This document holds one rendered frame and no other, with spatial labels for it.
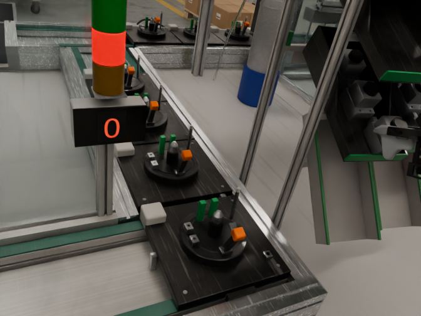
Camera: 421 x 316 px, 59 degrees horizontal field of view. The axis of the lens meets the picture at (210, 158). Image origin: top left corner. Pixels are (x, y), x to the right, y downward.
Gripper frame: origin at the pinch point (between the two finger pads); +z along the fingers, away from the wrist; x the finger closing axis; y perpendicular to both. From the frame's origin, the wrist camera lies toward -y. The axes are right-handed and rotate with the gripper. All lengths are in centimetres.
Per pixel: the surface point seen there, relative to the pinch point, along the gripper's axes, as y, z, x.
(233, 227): 19.8, 3.3, -28.5
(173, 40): -29, 130, -19
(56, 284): 33, 11, -59
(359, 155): 5.2, -0.7, -6.9
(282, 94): -6, 105, 30
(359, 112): -2.3, 4.4, -4.0
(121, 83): -4.5, 5.2, -49.0
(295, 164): 9.8, 13.1, -11.8
